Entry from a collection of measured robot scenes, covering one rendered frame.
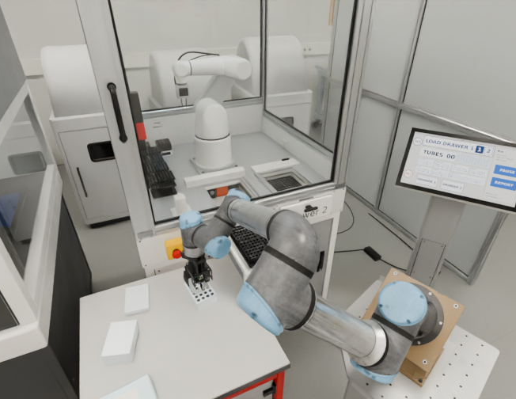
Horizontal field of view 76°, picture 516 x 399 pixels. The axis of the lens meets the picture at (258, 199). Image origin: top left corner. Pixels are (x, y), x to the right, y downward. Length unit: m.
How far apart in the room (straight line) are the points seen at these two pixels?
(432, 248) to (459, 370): 0.89
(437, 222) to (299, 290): 1.39
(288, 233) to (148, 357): 0.74
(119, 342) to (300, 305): 0.72
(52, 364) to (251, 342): 0.74
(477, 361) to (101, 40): 1.52
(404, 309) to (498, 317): 1.80
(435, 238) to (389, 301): 1.11
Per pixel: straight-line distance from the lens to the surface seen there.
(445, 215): 1.96
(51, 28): 4.32
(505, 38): 2.47
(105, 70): 1.14
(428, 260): 2.13
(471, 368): 1.36
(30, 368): 1.54
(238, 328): 1.26
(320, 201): 1.63
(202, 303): 1.31
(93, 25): 1.12
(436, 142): 1.85
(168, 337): 1.28
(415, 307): 0.97
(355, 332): 0.86
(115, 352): 1.23
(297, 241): 0.66
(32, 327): 1.28
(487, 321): 2.67
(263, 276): 0.66
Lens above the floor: 1.77
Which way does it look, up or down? 32 degrees down
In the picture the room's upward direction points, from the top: straight up
